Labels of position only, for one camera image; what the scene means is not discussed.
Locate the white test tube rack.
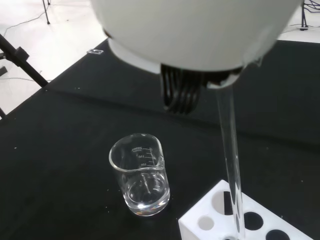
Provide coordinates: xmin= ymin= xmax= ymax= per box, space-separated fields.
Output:
xmin=177 ymin=179 xmax=320 ymax=240

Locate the clear glass beaker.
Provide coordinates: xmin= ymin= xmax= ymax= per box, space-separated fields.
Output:
xmin=108 ymin=133 xmax=171 ymax=217

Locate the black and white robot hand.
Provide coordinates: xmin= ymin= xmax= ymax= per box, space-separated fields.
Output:
xmin=90 ymin=0 xmax=305 ymax=115

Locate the black bench cloth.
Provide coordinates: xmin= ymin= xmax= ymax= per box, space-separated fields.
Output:
xmin=0 ymin=38 xmax=320 ymax=240

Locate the black tripod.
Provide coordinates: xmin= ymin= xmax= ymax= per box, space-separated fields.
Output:
xmin=40 ymin=0 xmax=52 ymax=25
xmin=298 ymin=0 xmax=320 ymax=32
xmin=0 ymin=33 xmax=50 ymax=119

